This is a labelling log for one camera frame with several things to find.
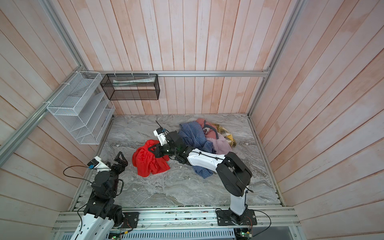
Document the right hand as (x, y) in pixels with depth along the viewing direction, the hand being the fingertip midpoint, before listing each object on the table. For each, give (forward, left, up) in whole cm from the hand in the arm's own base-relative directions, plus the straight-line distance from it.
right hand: (148, 149), depth 79 cm
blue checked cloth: (+16, -24, -6) cm, 29 cm away
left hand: (-5, +15, -1) cm, 16 cm away
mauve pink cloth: (+12, -43, -14) cm, 47 cm away
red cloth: (-6, +1, -3) cm, 7 cm away
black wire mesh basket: (+47, +20, +7) cm, 52 cm away
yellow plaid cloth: (+22, -47, -15) cm, 54 cm away
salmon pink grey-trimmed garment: (+24, -35, -11) cm, 44 cm away
